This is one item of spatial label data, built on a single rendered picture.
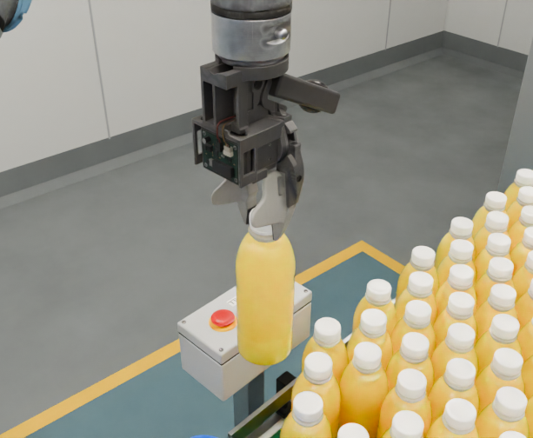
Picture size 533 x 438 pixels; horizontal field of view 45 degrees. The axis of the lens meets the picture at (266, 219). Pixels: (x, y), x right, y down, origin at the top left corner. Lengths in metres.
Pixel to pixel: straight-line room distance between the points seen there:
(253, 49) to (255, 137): 0.08
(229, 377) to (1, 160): 2.69
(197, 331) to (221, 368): 0.07
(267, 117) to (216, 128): 0.06
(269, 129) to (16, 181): 3.02
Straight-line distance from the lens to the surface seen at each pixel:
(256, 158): 0.64
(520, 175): 1.44
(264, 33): 0.60
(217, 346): 0.96
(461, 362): 0.96
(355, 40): 4.81
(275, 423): 1.13
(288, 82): 0.65
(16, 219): 3.43
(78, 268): 3.00
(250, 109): 0.64
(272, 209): 0.69
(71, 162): 3.69
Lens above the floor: 1.78
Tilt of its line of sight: 34 degrees down
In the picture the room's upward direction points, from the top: straight up
